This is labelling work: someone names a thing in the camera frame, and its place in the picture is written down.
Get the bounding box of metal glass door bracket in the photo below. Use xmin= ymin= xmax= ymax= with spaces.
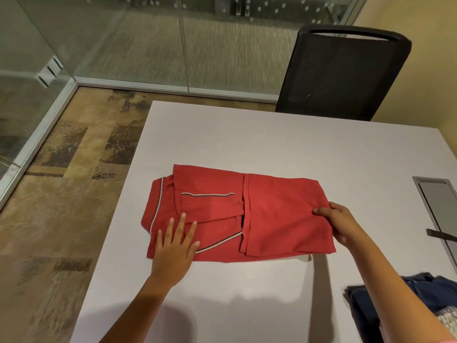
xmin=36 ymin=56 xmax=64 ymax=89

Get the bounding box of striped knit top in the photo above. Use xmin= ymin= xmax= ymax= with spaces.
xmin=435 ymin=306 xmax=457 ymax=329

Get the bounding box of person's left hand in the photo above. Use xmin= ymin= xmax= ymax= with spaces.
xmin=149 ymin=212 xmax=201 ymax=290

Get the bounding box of person's right hand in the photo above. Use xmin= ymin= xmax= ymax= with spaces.
xmin=312 ymin=202 xmax=368 ymax=251

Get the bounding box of black orange backpack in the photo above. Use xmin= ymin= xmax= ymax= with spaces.
xmin=426 ymin=228 xmax=457 ymax=242

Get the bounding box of grey table cable hatch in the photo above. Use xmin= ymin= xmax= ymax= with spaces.
xmin=412 ymin=176 xmax=457 ymax=268

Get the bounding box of navy blue hoodie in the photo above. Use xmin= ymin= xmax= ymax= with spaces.
xmin=344 ymin=273 xmax=457 ymax=343

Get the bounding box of person's right forearm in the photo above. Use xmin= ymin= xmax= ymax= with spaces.
xmin=348 ymin=235 xmax=456 ymax=343

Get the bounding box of red garment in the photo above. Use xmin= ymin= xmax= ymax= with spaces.
xmin=141 ymin=164 xmax=337 ymax=264

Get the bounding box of person's left forearm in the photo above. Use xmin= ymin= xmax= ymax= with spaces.
xmin=98 ymin=276 xmax=172 ymax=343

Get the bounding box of black mesh office chair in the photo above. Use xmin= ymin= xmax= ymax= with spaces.
xmin=275 ymin=24 xmax=413 ymax=122

